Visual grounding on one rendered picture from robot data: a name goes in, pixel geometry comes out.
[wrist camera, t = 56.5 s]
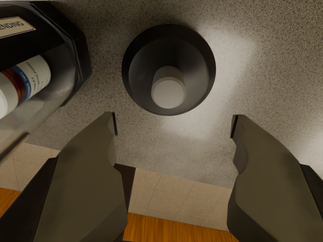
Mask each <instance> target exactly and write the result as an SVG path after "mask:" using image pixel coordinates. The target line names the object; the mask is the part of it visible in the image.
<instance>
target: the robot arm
mask: <svg viewBox="0 0 323 242"><path fill-rule="evenodd" d="M116 135H118V133H117V126H116V119H115V112H111V111H107V112H105V113H103V114H102V115H100V116H99V117H98V118H97V119H95V120H94V121H93V122H92V123H91V124H89V125H88V126H87V127H85V128H84V129H83V130H81V131H80V132H79V133H78V134H77V135H75V136H74V137H73V138H72V139H71V140H70V141H69V142H68V143H67V144H66V145H65V146H64V147H63V148H62V150H61V151H60V152H59V154H58V155H57V156H56V157H53V158H49V159H48V160H47V161H46V162H45V163H44V165H43V166H42V167H41V168H40V170H39V171H38V172H37V173H36V175H35V176H34V177H33V178H32V180H31V181H30V182H29V183H28V185H27V186H26V187H25V188H24V189H23V190H22V192H21V193H20V194H19V195H18V197H17V198H16V199H15V200H14V202H13V203H12V204H11V205H10V207H9V208H8V209H7V210H6V212H5V213H4V214H3V215H2V217H1V218H0V242H113V241H114V240H115V239H116V238H117V237H118V236H119V235H120V234H121V233H122V232H123V231H124V230H125V228H126V226H127V224H128V217H127V210H126V204H125V197H124V188H123V182H122V176H121V173H120V172H119V171H118V170H116V169H115V168H114V167H113V166H114V164H115V162H116V160H117V154H116V148H115V142H114V139H115V136H116ZM230 138H232V139H233V141H234V143H235V145H236V152H235V155H234V159H233V164H234V165H235V167H236V169H237V171H238V174H239V175H238V176H237V177H236V181H235V184H234V186H233V189H232V193H231V196H230V199H229V202H228V210H227V227H228V229H229V231H230V232H231V233H232V234H233V236H234V237H235V238H236V239H237V240H238V241H239V242H323V180H322V179H321V178H320V177H319V175H318V174H317V173H316V172H315V171H314V170H313V169H312V168H311V167H310V166H309V165H303V164H300V163H299V161H298V160H297V159H296V158H295V157H294V155H293V154H292V153H291V152H290V151H289V150H288V149H287V148H286V147H285V146H284V145H283V144H282V143H281V142H280V141H278V140H277V139H276V138H275V137H273V136H272V135H271V134H270V133H268V132H267V131H266V130H264V129H263V128H262V127H260V126H259V125H258V124H256V123H255V122H254V121H252V120H251V119H250V118H248V117H247V116H245V115H242V114H237V115H233V117H232V123H231V134H230Z"/></svg>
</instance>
